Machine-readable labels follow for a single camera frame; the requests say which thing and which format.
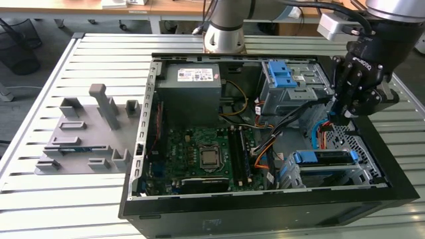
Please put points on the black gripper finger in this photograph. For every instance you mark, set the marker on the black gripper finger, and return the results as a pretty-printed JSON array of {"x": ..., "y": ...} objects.
[
  {"x": 342, "y": 82},
  {"x": 369, "y": 107}
]

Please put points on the hard disk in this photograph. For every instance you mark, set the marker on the hard disk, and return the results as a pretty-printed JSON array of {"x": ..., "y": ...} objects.
[{"x": 333, "y": 156}]

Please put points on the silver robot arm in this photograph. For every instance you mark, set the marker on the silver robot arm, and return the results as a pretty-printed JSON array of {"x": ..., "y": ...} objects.
[{"x": 226, "y": 30}]

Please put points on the metal disk bay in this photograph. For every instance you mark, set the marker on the metal disk bay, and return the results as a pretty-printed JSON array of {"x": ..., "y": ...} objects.
[{"x": 329, "y": 168}]

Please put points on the metal drive cage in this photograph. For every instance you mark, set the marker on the metal drive cage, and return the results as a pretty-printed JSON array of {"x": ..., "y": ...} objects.
[{"x": 299, "y": 97}]

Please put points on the white round device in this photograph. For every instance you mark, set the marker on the white round device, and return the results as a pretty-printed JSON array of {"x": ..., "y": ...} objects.
[{"x": 422, "y": 46}]

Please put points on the blue plastic latch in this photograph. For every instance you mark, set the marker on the blue plastic latch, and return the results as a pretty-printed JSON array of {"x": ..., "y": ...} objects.
[{"x": 282, "y": 74}]

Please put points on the black RAM slot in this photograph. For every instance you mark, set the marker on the black RAM slot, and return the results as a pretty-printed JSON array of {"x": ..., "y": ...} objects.
[
  {"x": 247, "y": 154},
  {"x": 243, "y": 154},
  {"x": 234, "y": 154},
  {"x": 239, "y": 154}
]

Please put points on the grey power supply unit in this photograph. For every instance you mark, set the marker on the grey power supply unit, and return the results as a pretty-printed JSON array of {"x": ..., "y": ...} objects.
[{"x": 190, "y": 104}]

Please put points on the CPU socket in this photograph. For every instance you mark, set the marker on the CPU socket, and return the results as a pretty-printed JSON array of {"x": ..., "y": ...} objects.
[{"x": 210, "y": 147}]

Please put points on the silver CPU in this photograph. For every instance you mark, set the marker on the silver CPU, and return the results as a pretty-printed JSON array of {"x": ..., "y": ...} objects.
[{"x": 210, "y": 158}]

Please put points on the green motherboard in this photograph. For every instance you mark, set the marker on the green motherboard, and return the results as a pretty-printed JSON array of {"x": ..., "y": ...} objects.
[{"x": 181, "y": 149}]

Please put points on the black graphics card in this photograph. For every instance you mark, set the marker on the black graphics card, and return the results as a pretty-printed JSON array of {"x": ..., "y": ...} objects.
[{"x": 206, "y": 186}]

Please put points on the black PC case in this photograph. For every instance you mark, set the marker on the black PC case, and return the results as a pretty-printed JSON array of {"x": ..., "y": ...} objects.
[{"x": 233, "y": 214}]

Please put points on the white box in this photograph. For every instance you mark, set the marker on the white box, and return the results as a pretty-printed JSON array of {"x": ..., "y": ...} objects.
[{"x": 115, "y": 3}]

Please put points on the wooden desk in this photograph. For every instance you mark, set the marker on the wooden desk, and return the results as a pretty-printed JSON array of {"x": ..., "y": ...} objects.
[{"x": 99, "y": 11}]

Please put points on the grey parts rack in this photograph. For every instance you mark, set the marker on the grey parts rack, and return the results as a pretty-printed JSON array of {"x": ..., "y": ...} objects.
[{"x": 86, "y": 139}]

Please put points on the blue RAM stick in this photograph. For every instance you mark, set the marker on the blue RAM stick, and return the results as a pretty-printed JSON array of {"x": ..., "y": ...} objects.
[{"x": 77, "y": 150}]

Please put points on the grey metal stand foot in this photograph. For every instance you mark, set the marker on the grey metal stand foot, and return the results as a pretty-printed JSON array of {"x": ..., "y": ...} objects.
[{"x": 7, "y": 94}]

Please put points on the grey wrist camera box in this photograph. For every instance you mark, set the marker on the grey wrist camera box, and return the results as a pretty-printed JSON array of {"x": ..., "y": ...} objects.
[{"x": 333, "y": 27}]

